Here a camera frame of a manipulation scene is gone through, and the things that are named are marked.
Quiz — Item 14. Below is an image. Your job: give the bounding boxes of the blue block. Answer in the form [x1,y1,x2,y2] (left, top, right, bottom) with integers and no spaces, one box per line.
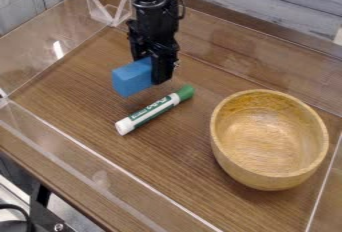
[112,57,152,97]

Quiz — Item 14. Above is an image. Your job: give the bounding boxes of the green white marker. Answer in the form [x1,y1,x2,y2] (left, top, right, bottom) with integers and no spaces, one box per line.
[114,85,194,136]

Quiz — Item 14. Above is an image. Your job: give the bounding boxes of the brown wooden bowl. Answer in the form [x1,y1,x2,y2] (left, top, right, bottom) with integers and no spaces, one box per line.
[209,89,329,191]

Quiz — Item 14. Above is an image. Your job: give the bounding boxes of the black cable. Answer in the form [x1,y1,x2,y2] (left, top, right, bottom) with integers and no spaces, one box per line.
[0,203,37,232]

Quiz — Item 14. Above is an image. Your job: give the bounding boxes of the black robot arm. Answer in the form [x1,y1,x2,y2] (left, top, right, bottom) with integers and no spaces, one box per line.
[126,0,181,85]

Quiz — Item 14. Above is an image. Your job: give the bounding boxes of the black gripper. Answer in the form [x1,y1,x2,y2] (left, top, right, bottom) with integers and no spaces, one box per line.
[126,0,180,85]

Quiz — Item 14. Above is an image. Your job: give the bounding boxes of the clear acrylic tray walls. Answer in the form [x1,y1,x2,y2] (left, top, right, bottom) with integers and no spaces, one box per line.
[0,0,342,232]

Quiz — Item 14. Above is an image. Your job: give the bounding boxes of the black table leg bracket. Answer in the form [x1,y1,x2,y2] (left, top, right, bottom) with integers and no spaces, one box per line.
[29,184,76,232]

